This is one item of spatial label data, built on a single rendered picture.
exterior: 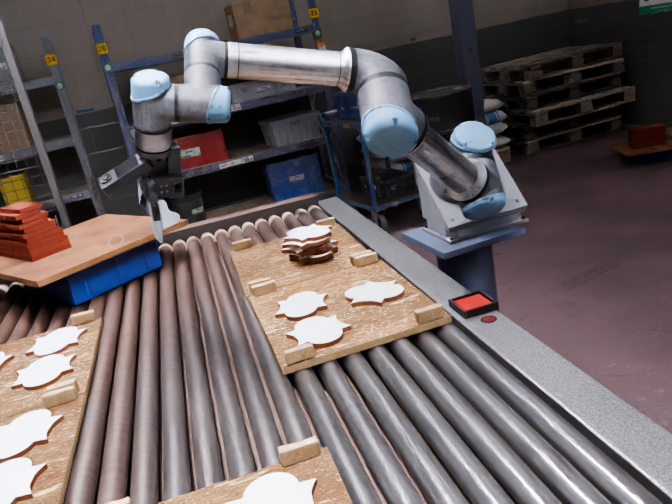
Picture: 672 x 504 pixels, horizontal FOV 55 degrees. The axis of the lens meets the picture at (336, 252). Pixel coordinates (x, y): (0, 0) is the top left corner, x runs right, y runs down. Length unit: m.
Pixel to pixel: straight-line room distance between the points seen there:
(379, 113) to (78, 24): 5.08
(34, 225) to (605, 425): 1.63
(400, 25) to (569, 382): 6.06
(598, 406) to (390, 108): 0.70
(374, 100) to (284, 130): 4.47
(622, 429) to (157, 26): 5.72
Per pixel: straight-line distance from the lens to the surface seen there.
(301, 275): 1.65
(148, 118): 1.34
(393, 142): 1.38
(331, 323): 1.32
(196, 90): 1.33
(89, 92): 6.25
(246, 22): 5.76
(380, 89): 1.40
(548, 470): 0.93
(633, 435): 0.99
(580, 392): 1.07
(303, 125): 5.91
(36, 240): 2.08
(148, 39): 6.28
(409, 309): 1.34
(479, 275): 1.95
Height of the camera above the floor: 1.50
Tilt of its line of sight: 19 degrees down
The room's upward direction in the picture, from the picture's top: 11 degrees counter-clockwise
